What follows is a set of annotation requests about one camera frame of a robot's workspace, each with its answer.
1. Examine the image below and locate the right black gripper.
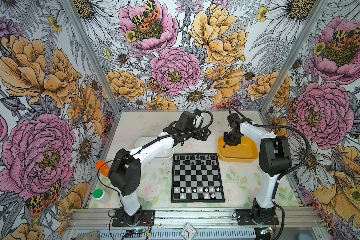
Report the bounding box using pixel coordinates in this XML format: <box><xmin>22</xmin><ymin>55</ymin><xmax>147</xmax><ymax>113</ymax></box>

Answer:
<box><xmin>223</xmin><ymin>129</ymin><xmax>243</xmax><ymax>147</ymax></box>

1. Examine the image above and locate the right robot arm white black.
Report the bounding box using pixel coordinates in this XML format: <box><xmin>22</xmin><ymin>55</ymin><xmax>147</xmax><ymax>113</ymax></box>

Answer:
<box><xmin>224</xmin><ymin>113</ymin><xmax>292</xmax><ymax>225</ymax></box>

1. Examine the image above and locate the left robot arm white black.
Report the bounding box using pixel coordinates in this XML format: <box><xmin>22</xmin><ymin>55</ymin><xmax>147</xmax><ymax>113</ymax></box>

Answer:
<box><xmin>97</xmin><ymin>109</ymin><xmax>214</xmax><ymax>225</ymax></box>

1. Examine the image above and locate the yellow plastic bin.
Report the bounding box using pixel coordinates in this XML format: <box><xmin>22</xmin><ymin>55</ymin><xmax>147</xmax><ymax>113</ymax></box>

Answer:
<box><xmin>218</xmin><ymin>137</ymin><xmax>259</xmax><ymax>163</ymax></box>

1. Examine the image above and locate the white plastic bin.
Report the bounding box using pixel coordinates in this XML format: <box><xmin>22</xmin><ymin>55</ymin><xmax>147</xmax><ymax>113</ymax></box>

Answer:
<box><xmin>134</xmin><ymin>136</ymin><xmax>174</xmax><ymax>160</ymax></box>

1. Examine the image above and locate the black and white chessboard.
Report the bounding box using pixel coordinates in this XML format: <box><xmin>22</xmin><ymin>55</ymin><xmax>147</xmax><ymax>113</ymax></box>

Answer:
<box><xmin>171</xmin><ymin>153</ymin><xmax>225</xmax><ymax>203</ymax></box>

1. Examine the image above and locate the small white analog clock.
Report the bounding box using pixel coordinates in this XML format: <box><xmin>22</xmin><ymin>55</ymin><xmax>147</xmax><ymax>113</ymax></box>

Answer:
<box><xmin>181</xmin><ymin>223</ymin><xmax>197</xmax><ymax>240</ymax></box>

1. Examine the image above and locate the green capped white bottle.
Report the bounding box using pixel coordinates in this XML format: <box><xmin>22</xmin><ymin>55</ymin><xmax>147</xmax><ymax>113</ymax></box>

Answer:
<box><xmin>93</xmin><ymin>189</ymin><xmax>111</xmax><ymax>205</ymax></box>

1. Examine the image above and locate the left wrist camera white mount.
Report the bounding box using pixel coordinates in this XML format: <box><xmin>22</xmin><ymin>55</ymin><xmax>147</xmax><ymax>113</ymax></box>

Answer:
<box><xmin>194</xmin><ymin>109</ymin><xmax>204</xmax><ymax>129</ymax></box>

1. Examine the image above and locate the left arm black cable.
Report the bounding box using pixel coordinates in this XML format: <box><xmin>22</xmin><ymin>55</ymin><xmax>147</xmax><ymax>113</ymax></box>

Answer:
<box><xmin>96</xmin><ymin>109</ymin><xmax>214</xmax><ymax>196</ymax></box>

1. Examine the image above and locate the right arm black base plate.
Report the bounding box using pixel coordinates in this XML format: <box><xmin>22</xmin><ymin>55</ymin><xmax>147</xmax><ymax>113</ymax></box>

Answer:
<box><xmin>234</xmin><ymin>209</ymin><xmax>280</xmax><ymax>226</ymax></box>

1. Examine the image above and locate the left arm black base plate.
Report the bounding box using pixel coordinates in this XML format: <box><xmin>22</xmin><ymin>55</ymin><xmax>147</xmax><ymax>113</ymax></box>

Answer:
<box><xmin>112</xmin><ymin>210</ymin><xmax>156</xmax><ymax>227</ymax></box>

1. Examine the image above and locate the aluminium frame rail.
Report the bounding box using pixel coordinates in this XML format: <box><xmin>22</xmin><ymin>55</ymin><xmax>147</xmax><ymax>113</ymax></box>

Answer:
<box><xmin>67</xmin><ymin>207</ymin><xmax>323</xmax><ymax>230</ymax></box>

